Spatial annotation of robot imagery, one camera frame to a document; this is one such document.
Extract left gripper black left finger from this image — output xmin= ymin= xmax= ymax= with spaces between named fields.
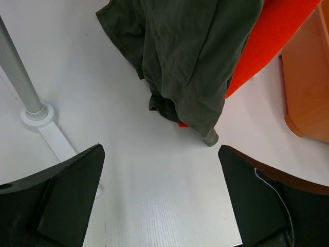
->
xmin=1 ymin=144 xmax=105 ymax=246

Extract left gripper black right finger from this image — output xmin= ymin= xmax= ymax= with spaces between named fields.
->
xmin=218 ymin=145 xmax=328 ymax=246

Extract dark green shorts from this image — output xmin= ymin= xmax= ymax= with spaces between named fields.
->
xmin=96 ymin=1 xmax=264 ymax=146

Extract orange shorts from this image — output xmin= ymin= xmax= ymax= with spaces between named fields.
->
xmin=177 ymin=0 xmax=322 ymax=129

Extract silver white clothes rack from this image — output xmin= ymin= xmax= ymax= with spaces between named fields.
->
xmin=0 ymin=15 xmax=103 ymax=196

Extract orange plastic basket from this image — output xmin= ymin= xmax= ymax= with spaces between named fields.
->
xmin=281 ymin=1 xmax=328 ymax=143

